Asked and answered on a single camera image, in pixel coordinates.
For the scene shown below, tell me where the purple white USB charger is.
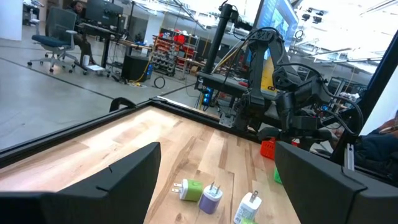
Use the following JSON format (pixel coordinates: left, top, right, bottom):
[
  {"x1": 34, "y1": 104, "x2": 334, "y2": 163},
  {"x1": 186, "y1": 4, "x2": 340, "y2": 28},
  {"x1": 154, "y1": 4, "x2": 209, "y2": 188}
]
[{"x1": 198, "y1": 181, "x2": 224, "y2": 215}]

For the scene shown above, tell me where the grey control cart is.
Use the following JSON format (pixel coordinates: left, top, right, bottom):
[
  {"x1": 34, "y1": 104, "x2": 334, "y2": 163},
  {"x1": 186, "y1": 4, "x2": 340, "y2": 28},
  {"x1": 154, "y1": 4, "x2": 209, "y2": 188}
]
[{"x1": 195, "y1": 70, "x2": 280, "y2": 108}]

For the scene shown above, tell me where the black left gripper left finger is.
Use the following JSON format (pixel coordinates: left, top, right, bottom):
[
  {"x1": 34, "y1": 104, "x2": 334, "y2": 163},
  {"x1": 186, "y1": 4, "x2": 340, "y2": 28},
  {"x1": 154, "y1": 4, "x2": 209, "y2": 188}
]
[{"x1": 0, "y1": 141, "x2": 162, "y2": 224}]

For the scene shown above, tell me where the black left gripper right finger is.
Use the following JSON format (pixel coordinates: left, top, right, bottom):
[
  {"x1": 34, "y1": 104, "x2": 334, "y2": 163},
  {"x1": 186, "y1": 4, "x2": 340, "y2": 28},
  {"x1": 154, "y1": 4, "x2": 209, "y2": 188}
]
[{"x1": 274, "y1": 141, "x2": 398, "y2": 224}]

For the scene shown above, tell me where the person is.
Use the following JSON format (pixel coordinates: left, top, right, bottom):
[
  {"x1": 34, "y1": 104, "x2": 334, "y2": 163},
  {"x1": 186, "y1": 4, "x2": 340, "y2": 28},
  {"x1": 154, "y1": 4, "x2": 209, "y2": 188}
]
[
  {"x1": 353, "y1": 110, "x2": 398, "y2": 187},
  {"x1": 63, "y1": 0, "x2": 98, "y2": 65}
]

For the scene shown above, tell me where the grey blue office chair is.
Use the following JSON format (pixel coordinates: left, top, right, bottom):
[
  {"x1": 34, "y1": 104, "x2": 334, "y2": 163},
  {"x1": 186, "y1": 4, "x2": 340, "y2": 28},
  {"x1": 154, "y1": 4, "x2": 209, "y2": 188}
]
[{"x1": 27, "y1": 6, "x2": 79, "y2": 75}]

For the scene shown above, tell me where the shelf with red bins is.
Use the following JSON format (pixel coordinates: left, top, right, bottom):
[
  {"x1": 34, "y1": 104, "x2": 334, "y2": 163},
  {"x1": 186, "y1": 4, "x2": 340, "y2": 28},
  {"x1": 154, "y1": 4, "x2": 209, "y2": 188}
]
[{"x1": 151, "y1": 28, "x2": 201, "y2": 78}]

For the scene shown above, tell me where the black desk monitor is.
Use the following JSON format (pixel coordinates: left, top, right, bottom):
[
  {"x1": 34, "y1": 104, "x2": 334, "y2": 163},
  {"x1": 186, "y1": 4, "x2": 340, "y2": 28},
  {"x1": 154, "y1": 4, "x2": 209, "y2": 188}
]
[{"x1": 85, "y1": 0, "x2": 124, "y2": 28}]

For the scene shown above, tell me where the blue screen monitor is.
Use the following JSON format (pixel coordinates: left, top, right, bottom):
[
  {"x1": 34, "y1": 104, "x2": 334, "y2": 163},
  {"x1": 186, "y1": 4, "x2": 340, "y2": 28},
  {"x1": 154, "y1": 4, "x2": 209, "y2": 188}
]
[{"x1": 253, "y1": 0, "x2": 300, "y2": 62}]

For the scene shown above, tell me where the black aluminium table frame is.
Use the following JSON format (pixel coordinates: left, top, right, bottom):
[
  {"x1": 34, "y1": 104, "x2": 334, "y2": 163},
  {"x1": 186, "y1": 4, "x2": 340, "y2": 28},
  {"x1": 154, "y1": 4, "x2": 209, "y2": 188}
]
[{"x1": 0, "y1": 29, "x2": 398, "y2": 170}]

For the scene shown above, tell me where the green plastic basket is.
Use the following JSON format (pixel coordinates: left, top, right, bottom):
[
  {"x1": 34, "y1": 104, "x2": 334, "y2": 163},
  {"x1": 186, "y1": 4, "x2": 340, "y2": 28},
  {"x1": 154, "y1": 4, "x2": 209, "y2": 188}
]
[{"x1": 273, "y1": 167, "x2": 283, "y2": 185}]

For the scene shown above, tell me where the black computer tower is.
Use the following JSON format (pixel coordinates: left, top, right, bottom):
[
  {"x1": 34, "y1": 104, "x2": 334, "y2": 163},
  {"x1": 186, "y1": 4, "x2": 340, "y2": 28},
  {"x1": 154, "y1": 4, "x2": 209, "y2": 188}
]
[{"x1": 121, "y1": 55, "x2": 154, "y2": 83}]

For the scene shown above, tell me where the black frame clamp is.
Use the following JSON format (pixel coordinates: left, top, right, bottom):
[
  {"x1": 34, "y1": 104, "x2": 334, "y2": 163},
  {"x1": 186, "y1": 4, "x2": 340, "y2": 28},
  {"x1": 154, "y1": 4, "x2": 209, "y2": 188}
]
[{"x1": 109, "y1": 97, "x2": 137, "y2": 113}]

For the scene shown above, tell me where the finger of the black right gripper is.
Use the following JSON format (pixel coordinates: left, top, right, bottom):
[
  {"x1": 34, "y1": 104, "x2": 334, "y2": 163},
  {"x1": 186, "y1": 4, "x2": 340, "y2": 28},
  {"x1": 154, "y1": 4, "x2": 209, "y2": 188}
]
[
  {"x1": 257, "y1": 126, "x2": 282, "y2": 141},
  {"x1": 298, "y1": 129, "x2": 333, "y2": 149}
]

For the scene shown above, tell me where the red plastic basket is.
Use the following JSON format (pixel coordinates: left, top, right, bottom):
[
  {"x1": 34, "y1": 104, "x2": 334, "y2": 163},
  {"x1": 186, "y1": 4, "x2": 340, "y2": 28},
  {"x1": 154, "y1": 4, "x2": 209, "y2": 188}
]
[{"x1": 259, "y1": 138, "x2": 299, "y2": 161}]

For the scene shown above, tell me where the black monitor pole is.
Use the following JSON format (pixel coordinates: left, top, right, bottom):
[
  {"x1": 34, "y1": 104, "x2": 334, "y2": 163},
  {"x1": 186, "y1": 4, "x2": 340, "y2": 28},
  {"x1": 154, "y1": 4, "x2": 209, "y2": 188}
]
[{"x1": 203, "y1": 2, "x2": 241, "y2": 75}]

